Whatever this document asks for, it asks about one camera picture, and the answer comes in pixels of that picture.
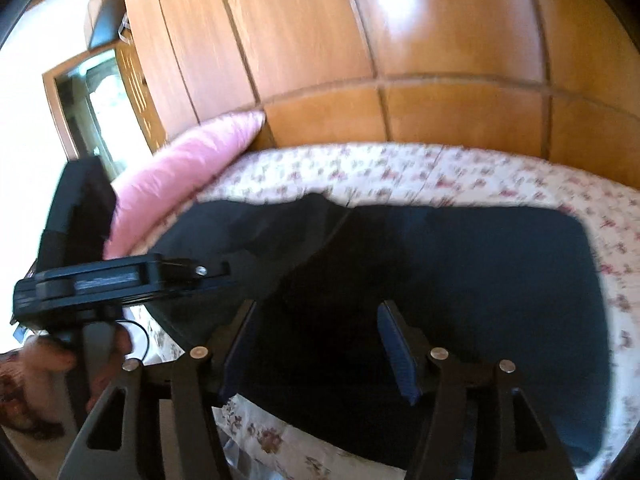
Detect person's left hand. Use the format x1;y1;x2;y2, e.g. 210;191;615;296
22;324;134;412

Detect wooden wardrobe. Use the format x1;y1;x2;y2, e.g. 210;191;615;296
87;0;640;181

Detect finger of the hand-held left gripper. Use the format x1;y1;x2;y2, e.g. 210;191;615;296
196;251;279;297

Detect black cable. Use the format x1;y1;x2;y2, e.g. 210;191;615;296
112;320;149;367

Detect red patterned clothing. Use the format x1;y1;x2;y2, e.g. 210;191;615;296
0;350;66;433

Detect wooden lattice panel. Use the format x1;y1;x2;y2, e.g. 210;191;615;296
115;42;168;153

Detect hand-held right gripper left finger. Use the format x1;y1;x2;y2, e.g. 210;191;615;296
57;300;258;480

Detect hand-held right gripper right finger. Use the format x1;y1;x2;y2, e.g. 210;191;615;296
377;301;578;480

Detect wooden framed mirror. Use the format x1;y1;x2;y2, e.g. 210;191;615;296
42;52;133;181

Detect floral bed cover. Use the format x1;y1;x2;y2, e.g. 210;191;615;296
165;142;640;480

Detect black pants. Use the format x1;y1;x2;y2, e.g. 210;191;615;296
147;192;613;471

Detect pink pillow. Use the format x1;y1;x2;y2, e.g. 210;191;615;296
102;110;266;261

